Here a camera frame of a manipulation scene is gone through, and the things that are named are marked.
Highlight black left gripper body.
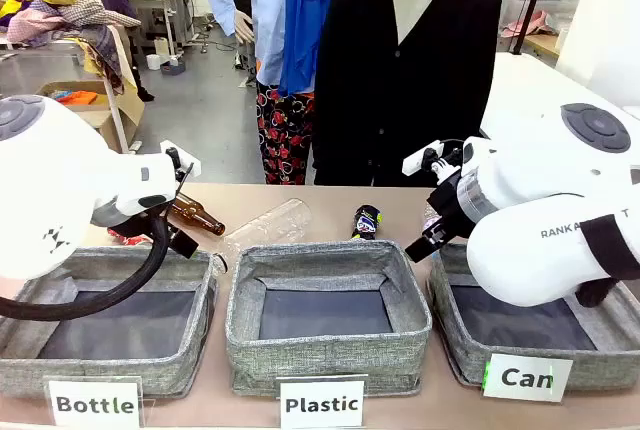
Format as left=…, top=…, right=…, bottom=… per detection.
left=167, top=222, right=200, bottom=260

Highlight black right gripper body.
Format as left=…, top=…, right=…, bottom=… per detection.
left=422, top=169, right=476, bottom=252

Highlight small clear plastic bottle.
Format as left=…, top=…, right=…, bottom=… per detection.
left=423, top=204, right=444, bottom=232

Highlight brown glass bottle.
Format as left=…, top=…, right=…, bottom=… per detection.
left=167, top=193, right=226, bottom=237

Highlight crushed red can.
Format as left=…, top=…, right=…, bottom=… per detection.
left=107, top=227, right=152, bottom=247

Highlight large clear plastic bottle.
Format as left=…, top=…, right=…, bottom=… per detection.
left=209, top=198, right=314, bottom=276

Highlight crushed dark blue can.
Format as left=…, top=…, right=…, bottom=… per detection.
left=351, top=204, right=384, bottom=240

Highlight grey fabric bottle basket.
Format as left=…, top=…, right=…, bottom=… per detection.
left=0, top=244, right=220, bottom=400

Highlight grey fabric plastic basket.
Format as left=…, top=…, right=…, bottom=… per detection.
left=224, top=239, right=434, bottom=398

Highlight white sign reading Can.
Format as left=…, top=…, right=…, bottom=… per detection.
left=481, top=352, right=575, bottom=404

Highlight grey fabric can basket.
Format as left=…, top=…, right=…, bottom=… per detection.
left=427, top=242, right=640, bottom=392

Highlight person in black cardigan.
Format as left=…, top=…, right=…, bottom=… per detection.
left=312, top=0, right=503, bottom=189

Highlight black red floral trousers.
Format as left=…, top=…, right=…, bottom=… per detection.
left=255, top=80, right=316, bottom=186

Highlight brown cardboard box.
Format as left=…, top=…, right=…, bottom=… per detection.
left=34, top=78, right=146, bottom=154

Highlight white sign reading Bottle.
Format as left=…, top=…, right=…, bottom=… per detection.
left=43, top=376, right=145, bottom=429

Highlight white sign reading Plastic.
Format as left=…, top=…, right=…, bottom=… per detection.
left=276, top=374, right=369, bottom=430

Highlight pink cloth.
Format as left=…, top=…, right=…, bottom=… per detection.
left=502, top=9, right=556, bottom=39

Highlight beige mannequin hand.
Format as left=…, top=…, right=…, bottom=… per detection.
left=233, top=9, right=256, bottom=45

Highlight black tripod pole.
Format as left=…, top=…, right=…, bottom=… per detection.
left=513, top=0, right=553, bottom=56

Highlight blue scarf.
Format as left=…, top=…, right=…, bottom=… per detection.
left=278, top=0, right=341, bottom=97

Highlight pile of colourful clothes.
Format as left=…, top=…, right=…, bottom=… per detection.
left=0, top=0, right=144, bottom=96

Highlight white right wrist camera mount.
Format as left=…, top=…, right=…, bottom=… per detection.
left=402, top=139, right=464, bottom=186

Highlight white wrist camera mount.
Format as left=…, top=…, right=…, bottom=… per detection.
left=159, top=139, right=202, bottom=177
left=402, top=139, right=464, bottom=186

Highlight thick black cable hose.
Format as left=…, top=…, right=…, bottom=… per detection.
left=0, top=214, right=171, bottom=322

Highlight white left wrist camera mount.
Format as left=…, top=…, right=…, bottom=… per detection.
left=159, top=139, right=202, bottom=177

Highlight black strap on arm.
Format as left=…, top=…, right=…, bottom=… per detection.
left=574, top=213, right=640, bottom=309

